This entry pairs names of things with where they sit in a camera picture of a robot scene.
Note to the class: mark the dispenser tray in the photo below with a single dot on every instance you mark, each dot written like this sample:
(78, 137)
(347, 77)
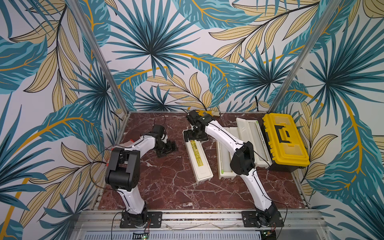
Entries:
(224, 159)

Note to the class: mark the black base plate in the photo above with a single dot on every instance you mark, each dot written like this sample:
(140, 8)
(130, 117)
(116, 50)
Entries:
(254, 219)
(153, 220)

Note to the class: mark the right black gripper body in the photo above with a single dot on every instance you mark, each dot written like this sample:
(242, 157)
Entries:
(195, 133)

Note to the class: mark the white dispenser box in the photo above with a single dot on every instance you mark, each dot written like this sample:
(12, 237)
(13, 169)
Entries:
(200, 165)
(238, 143)

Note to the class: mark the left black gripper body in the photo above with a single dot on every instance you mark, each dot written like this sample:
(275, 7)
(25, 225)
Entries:
(161, 144)

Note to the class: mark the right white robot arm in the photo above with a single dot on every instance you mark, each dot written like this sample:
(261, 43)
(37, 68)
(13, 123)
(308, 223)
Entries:
(243, 156)

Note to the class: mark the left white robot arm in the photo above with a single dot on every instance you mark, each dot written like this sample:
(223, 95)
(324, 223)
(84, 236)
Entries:
(123, 171)

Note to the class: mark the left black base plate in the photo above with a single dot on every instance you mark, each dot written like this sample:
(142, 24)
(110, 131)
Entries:
(153, 220)

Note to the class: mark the yellow black toolbox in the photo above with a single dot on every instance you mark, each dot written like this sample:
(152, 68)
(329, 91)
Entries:
(287, 150)

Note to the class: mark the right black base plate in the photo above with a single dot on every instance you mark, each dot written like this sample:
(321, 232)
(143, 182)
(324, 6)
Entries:
(254, 219)

